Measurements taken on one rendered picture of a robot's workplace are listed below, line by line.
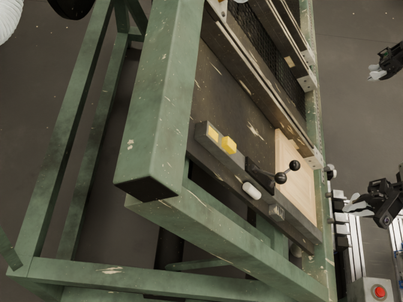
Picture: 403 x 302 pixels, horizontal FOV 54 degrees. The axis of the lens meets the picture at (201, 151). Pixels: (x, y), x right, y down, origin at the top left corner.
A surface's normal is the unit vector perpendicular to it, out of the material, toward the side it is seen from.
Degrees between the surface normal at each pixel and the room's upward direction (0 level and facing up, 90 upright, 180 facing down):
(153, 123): 37
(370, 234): 0
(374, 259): 0
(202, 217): 53
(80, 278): 0
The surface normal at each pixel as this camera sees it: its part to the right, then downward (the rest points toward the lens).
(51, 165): 0.07, -0.51
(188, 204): 0.84, -0.22
